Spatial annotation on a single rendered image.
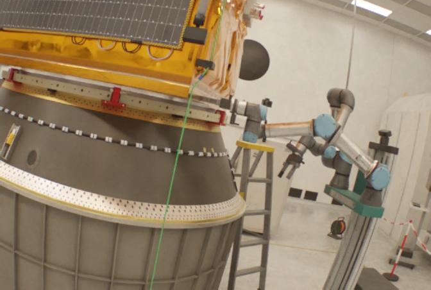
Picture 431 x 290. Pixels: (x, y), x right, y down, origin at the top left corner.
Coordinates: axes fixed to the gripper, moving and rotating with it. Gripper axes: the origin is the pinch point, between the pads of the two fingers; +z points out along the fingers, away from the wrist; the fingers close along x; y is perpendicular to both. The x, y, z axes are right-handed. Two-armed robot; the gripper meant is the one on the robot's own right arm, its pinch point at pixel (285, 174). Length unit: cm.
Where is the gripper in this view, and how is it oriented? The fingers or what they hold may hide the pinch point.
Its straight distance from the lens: 236.8
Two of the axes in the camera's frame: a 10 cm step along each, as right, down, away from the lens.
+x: -2.2, 0.3, 9.7
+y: 8.0, 5.8, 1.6
